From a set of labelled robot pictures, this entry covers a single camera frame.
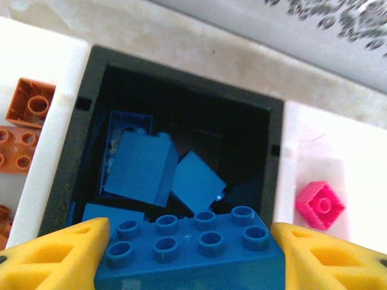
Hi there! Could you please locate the white plastic bin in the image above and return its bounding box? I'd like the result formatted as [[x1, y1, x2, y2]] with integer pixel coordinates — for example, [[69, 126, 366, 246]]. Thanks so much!
[[276, 99, 387, 251], [0, 16, 91, 251]]

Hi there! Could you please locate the black plastic bin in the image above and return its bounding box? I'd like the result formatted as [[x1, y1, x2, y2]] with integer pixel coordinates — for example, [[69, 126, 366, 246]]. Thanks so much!
[[37, 44, 285, 239]]

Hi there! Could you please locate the long blue lego brick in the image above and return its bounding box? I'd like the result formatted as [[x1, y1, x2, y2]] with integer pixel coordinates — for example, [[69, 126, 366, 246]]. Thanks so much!
[[94, 205, 287, 290]]

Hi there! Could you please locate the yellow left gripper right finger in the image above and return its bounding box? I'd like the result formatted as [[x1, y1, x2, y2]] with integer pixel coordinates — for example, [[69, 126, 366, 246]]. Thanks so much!
[[270, 222, 387, 290]]

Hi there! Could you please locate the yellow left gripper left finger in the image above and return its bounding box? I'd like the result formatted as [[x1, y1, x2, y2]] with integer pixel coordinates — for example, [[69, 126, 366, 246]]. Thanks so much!
[[0, 217, 111, 290]]

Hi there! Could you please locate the pink lego brick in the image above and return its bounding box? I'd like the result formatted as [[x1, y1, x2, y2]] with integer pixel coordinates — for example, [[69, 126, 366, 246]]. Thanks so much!
[[295, 180, 346, 231]]

